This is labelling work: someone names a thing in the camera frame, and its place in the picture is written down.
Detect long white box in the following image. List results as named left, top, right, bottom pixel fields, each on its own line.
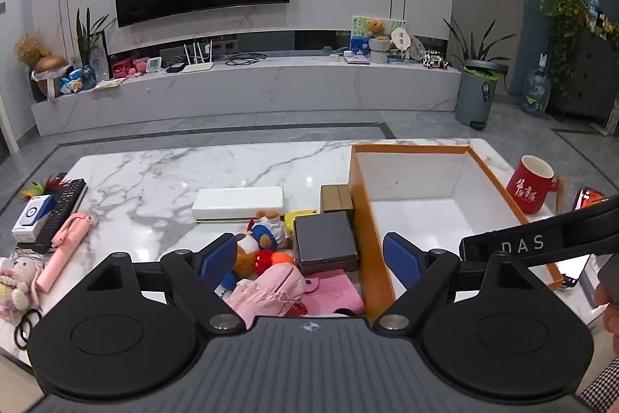
left=192, top=186, right=286, bottom=223

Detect brown teddy bear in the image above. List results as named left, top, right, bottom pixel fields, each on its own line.
left=364, top=19, right=388, bottom=41

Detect yellow plastic item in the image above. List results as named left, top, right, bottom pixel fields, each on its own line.
left=284, top=210, right=318, bottom=238

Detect white router with antennas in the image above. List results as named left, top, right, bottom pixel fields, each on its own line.
left=181, top=39, right=214, bottom=73

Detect pink toys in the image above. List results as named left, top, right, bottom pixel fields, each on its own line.
left=111, top=57, right=149, bottom=79

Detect orange-rimmed white box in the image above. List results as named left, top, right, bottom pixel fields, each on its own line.
left=349, top=141, right=565, bottom=323

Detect person's houndstooth clothing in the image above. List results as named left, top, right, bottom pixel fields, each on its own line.
left=578, top=355, right=619, bottom=413

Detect round white paper fan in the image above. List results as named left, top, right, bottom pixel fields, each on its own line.
left=390, top=28, right=412, bottom=57

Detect red plush toy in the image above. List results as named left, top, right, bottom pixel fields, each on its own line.
left=255, top=250, right=297, bottom=277

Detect blue water bottle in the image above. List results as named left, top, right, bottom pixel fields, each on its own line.
left=519, top=68, right=552, bottom=118

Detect marble television console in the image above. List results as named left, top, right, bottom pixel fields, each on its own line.
left=31, top=54, right=463, bottom=137

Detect blue snack packets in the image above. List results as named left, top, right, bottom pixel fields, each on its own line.
left=57, top=69, right=87, bottom=95

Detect long-leaf potted plant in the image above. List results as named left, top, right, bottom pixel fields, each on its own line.
left=444, top=17, right=517, bottom=81

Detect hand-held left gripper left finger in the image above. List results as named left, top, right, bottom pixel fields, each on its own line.
left=87, top=233, right=245, bottom=331

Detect brown cardboard box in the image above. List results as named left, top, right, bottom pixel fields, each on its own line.
left=320, top=184, right=357, bottom=215

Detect dark grey cabinet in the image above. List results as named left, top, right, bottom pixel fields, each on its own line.
left=550, top=27, right=619, bottom=124

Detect trailing ivy plant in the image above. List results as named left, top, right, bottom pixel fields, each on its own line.
left=538, top=0, right=590, bottom=100

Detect blue and white small box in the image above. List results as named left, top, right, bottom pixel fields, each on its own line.
left=12, top=195, right=57, bottom=244

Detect dark grey square box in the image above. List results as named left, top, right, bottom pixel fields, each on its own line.
left=293, top=211, right=359, bottom=275

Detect colourful feather ornament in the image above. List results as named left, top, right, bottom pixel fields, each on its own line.
left=18, top=173, right=69, bottom=202

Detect smartphone with lit screen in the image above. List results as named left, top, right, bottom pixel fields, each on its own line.
left=556, top=185, right=611, bottom=292

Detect red mug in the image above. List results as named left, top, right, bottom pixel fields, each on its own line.
left=506, top=155, right=558, bottom=215

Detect blue and white plush toy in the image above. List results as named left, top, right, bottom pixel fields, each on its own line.
left=232, top=210, right=287, bottom=279

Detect black cables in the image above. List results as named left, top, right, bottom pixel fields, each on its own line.
left=224, top=51, right=268, bottom=67

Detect dried flower and gourd ornament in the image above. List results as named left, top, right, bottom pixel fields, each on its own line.
left=14, top=32, right=69, bottom=103

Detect person's right hand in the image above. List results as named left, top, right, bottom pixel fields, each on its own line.
left=594, top=282, right=619, bottom=350

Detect pink card wallet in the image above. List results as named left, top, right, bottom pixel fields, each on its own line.
left=301, top=270, right=365, bottom=316

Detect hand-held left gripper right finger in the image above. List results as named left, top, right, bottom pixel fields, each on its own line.
left=372, top=233, right=533, bottom=332

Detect grey trash bin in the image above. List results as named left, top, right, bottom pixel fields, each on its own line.
left=455, top=59, right=502, bottom=128

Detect grey stone pot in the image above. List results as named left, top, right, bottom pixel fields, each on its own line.
left=368, top=36, right=393, bottom=65

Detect pink quilted bag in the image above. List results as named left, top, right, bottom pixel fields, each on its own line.
left=225, top=265, right=308, bottom=329

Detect green plant in glass vase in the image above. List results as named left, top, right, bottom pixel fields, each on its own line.
left=74, top=7, right=118, bottom=81

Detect pink selfie stick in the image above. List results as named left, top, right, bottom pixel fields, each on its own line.
left=36, top=213, right=94, bottom=293

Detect crochet doll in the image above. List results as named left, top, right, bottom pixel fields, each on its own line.
left=0, top=255, right=45, bottom=313

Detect black and white toy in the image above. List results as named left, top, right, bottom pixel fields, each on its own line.
left=420, top=49, right=451, bottom=70

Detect black remote control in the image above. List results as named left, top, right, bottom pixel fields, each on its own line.
left=17, top=178, right=89, bottom=254

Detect black hair ties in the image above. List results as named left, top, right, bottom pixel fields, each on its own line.
left=13, top=308, right=44, bottom=350

